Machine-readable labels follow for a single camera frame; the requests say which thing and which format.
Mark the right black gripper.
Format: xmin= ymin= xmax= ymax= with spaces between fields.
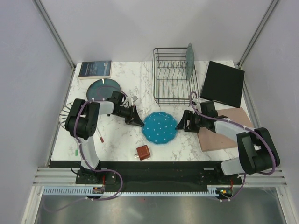
xmin=175 ymin=109 xmax=206 ymax=133

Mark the white striped plate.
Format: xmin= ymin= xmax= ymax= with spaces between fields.
xmin=59 ymin=102 xmax=73 ymax=129

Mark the dark blue book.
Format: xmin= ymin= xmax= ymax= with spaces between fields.
xmin=78 ymin=61 xmax=112 ymax=79

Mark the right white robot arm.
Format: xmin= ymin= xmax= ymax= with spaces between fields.
xmin=176 ymin=101 xmax=280 ymax=184

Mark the red cube power adapter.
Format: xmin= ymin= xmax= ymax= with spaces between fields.
xmin=135 ymin=145 xmax=151 ymax=161

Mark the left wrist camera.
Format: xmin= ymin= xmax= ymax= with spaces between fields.
xmin=131 ymin=96 xmax=138 ymax=102

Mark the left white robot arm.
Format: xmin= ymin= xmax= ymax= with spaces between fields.
xmin=64 ymin=91 xmax=144 ymax=184

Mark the wire dish rack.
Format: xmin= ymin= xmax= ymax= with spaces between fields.
xmin=152 ymin=47 xmax=199 ymax=106

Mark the red tipped tube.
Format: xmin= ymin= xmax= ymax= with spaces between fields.
xmin=96 ymin=128 xmax=104 ymax=143

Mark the pink board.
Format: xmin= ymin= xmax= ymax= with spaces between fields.
xmin=198 ymin=107 xmax=253 ymax=152

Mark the white slotted cable duct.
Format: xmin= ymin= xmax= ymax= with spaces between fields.
xmin=43 ymin=186 xmax=219 ymax=197

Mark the black board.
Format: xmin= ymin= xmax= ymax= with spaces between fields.
xmin=200 ymin=61 xmax=245 ymax=108

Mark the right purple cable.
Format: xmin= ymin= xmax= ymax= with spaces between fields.
xmin=188 ymin=91 xmax=281 ymax=203

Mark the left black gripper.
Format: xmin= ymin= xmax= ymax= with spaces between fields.
xmin=114 ymin=105 xmax=144 ymax=128

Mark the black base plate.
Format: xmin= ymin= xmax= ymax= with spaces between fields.
xmin=48 ymin=160 xmax=273 ymax=193

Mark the blue polka dot plate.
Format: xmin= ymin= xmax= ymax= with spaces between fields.
xmin=142 ymin=112 xmax=178 ymax=144

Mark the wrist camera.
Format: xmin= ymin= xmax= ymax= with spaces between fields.
xmin=131 ymin=96 xmax=138 ymax=102
xmin=192 ymin=99 xmax=201 ymax=111

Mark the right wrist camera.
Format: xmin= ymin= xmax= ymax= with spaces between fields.
xmin=192 ymin=99 xmax=201 ymax=111

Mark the grey-green round plate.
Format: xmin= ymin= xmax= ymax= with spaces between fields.
xmin=185 ymin=43 xmax=195 ymax=80

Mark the dark teal floral plate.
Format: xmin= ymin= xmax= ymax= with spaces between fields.
xmin=86 ymin=79 xmax=121 ymax=101

